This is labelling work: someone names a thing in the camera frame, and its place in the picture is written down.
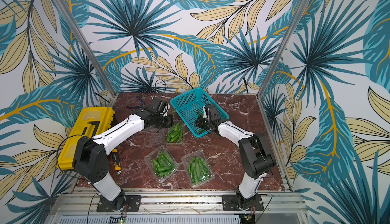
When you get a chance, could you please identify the teal perforated plastic basket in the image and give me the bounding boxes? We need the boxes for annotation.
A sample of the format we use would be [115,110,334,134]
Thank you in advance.
[170,88,229,138]

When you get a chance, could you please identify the clear plastic clamshell pepper container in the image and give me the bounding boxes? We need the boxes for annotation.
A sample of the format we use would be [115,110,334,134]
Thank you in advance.
[149,122,185,145]

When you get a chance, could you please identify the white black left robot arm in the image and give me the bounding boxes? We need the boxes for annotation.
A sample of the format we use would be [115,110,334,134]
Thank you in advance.
[72,97,173,211]

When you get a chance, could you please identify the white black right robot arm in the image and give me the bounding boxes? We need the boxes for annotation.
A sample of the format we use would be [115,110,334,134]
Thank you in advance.
[195,104,277,211]

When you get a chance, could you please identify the clear clamshell container front right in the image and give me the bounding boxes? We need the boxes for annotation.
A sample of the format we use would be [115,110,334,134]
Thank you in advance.
[181,150,214,188]

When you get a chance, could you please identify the clear clamshell container front left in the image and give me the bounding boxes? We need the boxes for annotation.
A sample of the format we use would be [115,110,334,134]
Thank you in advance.
[144,145,179,183]

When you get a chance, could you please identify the yellow black utility knife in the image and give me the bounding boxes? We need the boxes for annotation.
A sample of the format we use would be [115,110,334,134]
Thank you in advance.
[111,149,121,175]

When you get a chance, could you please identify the yellow black toolbox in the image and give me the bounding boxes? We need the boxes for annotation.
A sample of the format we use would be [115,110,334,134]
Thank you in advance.
[58,107,115,171]

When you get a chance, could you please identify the blue handled pliers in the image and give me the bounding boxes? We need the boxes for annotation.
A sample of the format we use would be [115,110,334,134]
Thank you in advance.
[127,96,146,110]

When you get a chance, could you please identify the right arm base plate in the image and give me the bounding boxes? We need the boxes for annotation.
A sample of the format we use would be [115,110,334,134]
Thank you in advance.
[222,193,264,211]

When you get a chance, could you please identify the aluminium frame rail front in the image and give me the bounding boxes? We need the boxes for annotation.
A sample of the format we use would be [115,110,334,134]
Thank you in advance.
[48,189,309,220]

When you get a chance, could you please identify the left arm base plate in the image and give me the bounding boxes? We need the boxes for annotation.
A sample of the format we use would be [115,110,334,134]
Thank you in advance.
[96,195,141,213]

